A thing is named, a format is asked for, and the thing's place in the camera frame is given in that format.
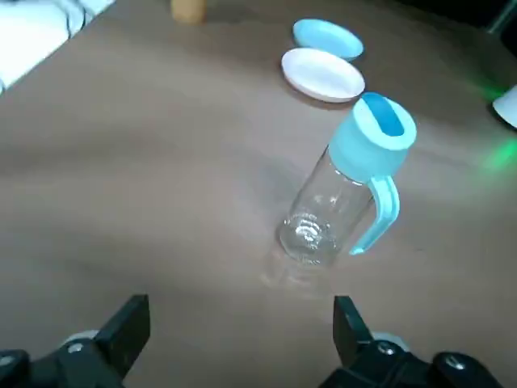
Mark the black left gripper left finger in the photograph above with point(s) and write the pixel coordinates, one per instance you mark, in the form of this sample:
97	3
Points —
101	355

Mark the pink plate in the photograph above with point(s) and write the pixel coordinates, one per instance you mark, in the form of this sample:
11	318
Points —
323	74

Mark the light-blue plate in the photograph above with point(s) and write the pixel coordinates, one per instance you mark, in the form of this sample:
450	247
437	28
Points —
327	38

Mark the clear glass jar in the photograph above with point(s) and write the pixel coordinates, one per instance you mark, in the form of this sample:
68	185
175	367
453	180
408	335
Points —
319	210

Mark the brown utensil cup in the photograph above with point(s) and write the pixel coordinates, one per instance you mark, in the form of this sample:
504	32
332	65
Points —
187	10

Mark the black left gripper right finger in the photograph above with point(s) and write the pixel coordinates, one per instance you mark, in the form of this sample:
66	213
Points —
375	363

